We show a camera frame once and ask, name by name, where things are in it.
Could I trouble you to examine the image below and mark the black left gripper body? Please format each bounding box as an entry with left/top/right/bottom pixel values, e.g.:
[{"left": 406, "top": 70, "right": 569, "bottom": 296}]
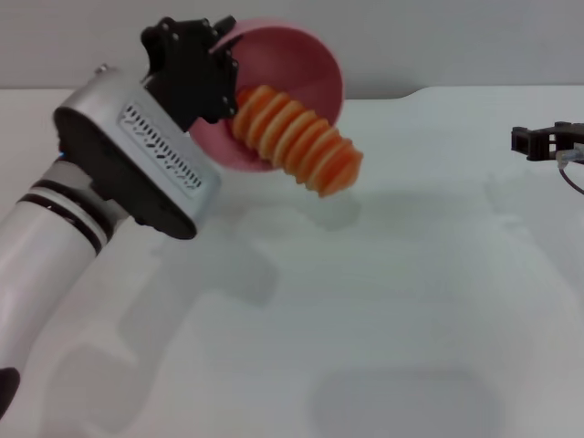
[{"left": 140, "top": 16, "right": 224, "bottom": 133}]

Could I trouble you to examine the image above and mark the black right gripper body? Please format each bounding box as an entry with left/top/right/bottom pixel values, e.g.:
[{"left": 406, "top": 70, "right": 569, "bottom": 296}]
[{"left": 549, "top": 120, "right": 584, "bottom": 159}]

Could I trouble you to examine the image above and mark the pink plastic bowl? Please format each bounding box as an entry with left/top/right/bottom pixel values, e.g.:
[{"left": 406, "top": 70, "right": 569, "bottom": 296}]
[{"left": 187, "top": 17, "right": 346, "bottom": 174}]

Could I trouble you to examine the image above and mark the golden ridged bread loaf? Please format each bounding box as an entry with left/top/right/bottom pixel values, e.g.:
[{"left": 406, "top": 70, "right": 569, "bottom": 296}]
[{"left": 230, "top": 84, "right": 365, "bottom": 199}]

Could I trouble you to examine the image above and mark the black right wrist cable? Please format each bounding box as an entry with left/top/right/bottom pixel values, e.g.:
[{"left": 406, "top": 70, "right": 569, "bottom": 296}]
[{"left": 555, "top": 148, "right": 584, "bottom": 196}]

